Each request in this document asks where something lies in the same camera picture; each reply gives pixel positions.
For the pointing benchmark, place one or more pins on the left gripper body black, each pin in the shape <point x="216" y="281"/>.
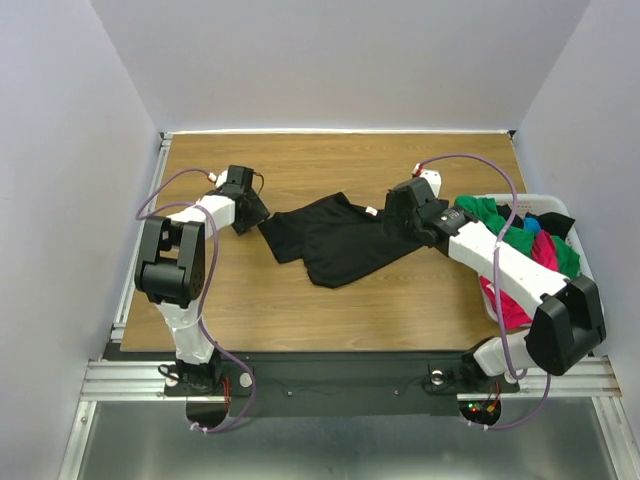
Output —
<point x="257" y="213"/>

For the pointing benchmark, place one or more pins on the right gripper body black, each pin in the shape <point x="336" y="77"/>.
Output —
<point x="400" y="209"/>

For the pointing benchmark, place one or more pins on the black t shirt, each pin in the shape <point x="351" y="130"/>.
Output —
<point x="337" y="241"/>
<point x="552" y="223"/>

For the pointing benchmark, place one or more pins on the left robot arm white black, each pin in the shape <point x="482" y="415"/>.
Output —
<point x="176" y="260"/>

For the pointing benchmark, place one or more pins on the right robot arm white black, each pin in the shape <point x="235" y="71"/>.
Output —
<point x="566" y="314"/>

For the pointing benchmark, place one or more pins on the white laundry basket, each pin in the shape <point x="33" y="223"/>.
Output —
<point x="495" y="209"/>

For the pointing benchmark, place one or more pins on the blue t shirt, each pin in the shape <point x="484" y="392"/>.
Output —
<point x="531" y="224"/>

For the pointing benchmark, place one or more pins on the pink t shirt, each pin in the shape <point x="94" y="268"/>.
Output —
<point x="525" y="278"/>

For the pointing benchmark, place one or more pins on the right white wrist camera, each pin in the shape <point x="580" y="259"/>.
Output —
<point x="433" y="178"/>

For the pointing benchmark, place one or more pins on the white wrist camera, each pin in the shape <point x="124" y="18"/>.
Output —
<point x="433" y="178"/>
<point x="218" y="179"/>

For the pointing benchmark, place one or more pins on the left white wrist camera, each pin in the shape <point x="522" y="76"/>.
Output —
<point x="218" y="179"/>

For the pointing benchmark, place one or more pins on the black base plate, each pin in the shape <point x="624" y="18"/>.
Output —
<point x="306" y="384"/>

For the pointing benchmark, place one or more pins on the aluminium frame rail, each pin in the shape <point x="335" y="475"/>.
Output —
<point x="114" y="381"/>

